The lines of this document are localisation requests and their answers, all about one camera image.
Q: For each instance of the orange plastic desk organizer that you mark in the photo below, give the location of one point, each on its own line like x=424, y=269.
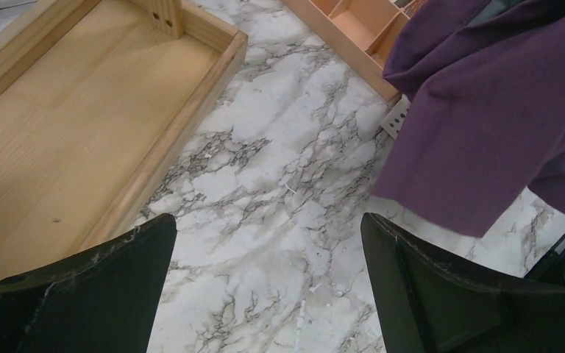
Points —
x=361, y=32

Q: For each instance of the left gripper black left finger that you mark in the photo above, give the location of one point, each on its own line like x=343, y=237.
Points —
x=103, y=299

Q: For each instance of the purple garment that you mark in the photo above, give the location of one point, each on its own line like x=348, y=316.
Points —
x=486, y=82

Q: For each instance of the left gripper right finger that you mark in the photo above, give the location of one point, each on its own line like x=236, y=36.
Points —
x=431, y=300

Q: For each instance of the wooden clothes rack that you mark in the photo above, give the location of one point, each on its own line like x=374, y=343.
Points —
x=97, y=100

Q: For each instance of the white perforated basket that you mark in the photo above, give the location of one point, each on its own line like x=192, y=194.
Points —
x=395, y=118

